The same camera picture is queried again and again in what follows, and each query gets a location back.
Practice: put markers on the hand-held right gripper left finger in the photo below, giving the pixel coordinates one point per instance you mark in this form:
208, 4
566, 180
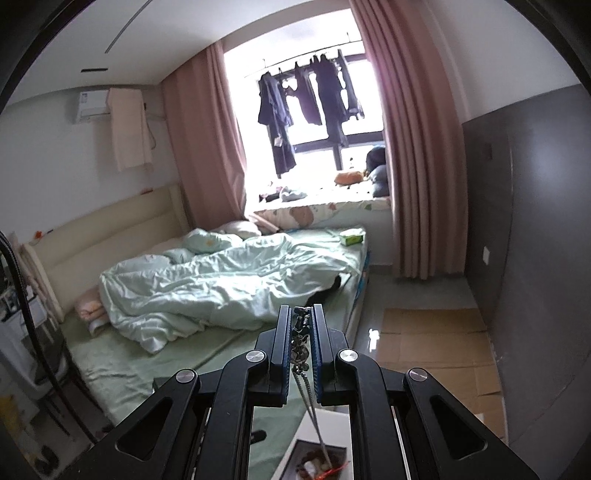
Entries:
285, 360

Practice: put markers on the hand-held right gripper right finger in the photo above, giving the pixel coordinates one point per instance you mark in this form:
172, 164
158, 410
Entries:
317, 360

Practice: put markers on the black jewelry box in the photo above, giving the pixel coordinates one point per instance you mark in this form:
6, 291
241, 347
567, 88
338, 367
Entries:
302, 450

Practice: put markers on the white table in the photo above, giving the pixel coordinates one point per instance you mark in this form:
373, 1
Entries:
334, 427

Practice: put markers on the black garment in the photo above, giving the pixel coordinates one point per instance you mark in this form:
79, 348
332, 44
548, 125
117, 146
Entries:
330, 286

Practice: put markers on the light green quilt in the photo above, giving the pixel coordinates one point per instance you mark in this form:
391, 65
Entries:
207, 286

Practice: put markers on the cardboard sheets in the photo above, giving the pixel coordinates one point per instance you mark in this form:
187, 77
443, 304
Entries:
438, 350

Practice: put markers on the green tissue pack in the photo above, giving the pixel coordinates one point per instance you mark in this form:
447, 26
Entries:
352, 237

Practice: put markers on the pale pink pillow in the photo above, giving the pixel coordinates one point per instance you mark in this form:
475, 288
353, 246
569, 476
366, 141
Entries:
242, 227

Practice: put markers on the light green printed pillow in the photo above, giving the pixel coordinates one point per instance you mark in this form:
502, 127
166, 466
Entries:
207, 240

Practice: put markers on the printed window seat cushion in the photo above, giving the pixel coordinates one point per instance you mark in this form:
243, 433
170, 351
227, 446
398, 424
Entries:
314, 212

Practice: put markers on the pile of small clothes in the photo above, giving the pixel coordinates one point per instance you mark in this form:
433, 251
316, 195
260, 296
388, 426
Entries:
286, 194

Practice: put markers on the bed with green sheet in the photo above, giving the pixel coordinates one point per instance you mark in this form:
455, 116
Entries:
115, 369

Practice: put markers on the orange plush toy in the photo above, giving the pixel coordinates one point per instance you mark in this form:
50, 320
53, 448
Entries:
348, 177

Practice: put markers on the dark blue pillow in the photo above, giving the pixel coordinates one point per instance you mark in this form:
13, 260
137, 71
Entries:
378, 177

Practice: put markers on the beige headboard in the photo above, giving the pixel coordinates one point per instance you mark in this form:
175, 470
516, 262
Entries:
115, 230

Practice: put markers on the pink curtain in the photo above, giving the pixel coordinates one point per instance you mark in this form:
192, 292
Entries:
415, 161
203, 138

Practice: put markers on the dark hanging jacket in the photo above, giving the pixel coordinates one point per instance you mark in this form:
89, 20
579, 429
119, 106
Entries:
274, 115

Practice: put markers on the grey wardrobe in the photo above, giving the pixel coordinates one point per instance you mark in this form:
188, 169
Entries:
531, 230

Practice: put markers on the dark hanging garment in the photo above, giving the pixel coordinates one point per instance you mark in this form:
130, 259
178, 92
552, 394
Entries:
330, 97
307, 99

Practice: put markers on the white bedside cabinet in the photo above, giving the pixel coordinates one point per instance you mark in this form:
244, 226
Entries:
18, 360

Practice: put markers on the beige hanging towel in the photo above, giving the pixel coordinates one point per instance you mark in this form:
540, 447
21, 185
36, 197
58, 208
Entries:
129, 129

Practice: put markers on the white air conditioner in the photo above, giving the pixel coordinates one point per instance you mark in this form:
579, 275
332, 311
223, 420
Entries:
90, 104

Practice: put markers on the white wall switch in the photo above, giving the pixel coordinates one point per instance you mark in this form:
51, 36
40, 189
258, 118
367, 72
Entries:
485, 255

